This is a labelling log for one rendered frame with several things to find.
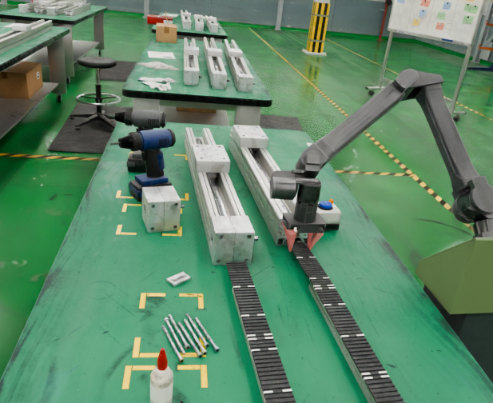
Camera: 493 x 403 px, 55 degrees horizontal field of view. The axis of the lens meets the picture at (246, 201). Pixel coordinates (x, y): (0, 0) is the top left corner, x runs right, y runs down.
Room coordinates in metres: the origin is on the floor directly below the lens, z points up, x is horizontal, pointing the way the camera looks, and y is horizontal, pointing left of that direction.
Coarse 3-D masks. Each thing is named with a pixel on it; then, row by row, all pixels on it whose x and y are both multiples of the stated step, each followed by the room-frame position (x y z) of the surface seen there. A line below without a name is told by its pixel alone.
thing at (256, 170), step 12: (240, 156) 1.69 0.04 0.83; (252, 156) 1.69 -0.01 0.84; (264, 156) 1.63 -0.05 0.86; (240, 168) 1.67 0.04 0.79; (252, 168) 1.49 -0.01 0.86; (264, 168) 1.60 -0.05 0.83; (276, 168) 1.52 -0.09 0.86; (252, 180) 1.46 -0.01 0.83; (264, 180) 1.40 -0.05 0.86; (252, 192) 1.45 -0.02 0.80; (264, 192) 1.31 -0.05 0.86; (264, 204) 1.29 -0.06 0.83; (276, 204) 1.23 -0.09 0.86; (288, 204) 1.30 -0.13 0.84; (264, 216) 1.28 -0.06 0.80; (276, 216) 1.17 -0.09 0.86; (276, 228) 1.15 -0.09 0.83; (276, 240) 1.14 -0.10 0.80
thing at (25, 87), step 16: (160, 32) 4.86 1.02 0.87; (176, 32) 4.90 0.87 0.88; (16, 64) 4.63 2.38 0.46; (32, 64) 4.70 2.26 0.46; (0, 80) 4.23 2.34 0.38; (16, 80) 4.26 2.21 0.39; (32, 80) 4.45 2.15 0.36; (0, 96) 4.23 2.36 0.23; (16, 96) 4.26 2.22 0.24; (32, 96) 4.40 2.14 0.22; (208, 112) 4.50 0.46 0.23
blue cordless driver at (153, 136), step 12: (132, 132) 1.34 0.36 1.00; (144, 132) 1.35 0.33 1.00; (156, 132) 1.37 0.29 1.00; (168, 132) 1.39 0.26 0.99; (120, 144) 1.31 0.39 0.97; (132, 144) 1.31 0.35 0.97; (144, 144) 1.33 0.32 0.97; (156, 144) 1.35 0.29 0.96; (168, 144) 1.37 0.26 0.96; (144, 156) 1.35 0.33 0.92; (156, 156) 1.36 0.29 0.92; (156, 168) 1.36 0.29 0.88; (132, 180) 1.36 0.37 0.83; (144, 180) 1.33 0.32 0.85; (156, 180) 1.35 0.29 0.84; (168, 180) 1.40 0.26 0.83; (132, 192) 1.35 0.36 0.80
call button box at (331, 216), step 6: (318, 204) 1.31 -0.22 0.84; (318, 210) 1.27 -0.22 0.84; (324, 210) 1.27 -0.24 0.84; (330, 210) 1.28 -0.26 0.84; (336, 210) 1.28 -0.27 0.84; (324, 216) 1.26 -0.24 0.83; (330, 216) 1.26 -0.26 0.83; (336, 216) 1.27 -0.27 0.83; (330, 222) 1.26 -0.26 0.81; (336, 222) 1.27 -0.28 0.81; (330, 228) 1.26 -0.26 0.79; (336, 228) 1.27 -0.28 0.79
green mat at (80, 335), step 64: (128, 128) 2.04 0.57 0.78; (192, 128) 2.14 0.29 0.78; (128, 192) 1.38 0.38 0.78; (192, 192) 1.43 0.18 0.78; (320, 192) 1.55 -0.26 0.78; (64, 256) 0.98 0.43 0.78; (128, 256) 1.01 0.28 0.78; (192, 256) 1.04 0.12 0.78; (256, 256) 1.07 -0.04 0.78; (320, 256) 1.11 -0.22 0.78; (384, 256) 1.15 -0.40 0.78; (64, 320) 0.75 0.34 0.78; (128, 320) 0.77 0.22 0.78; (320, 320) 0.84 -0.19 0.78; (384, 320) 0.86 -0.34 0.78; (0, 384) 0.57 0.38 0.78; (64, 384) 0.59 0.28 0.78; (192, 384) 0.62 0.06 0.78; (256, 384) 0.64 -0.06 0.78; (320, 384) 0.65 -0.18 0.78; (448, 384) 0.69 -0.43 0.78
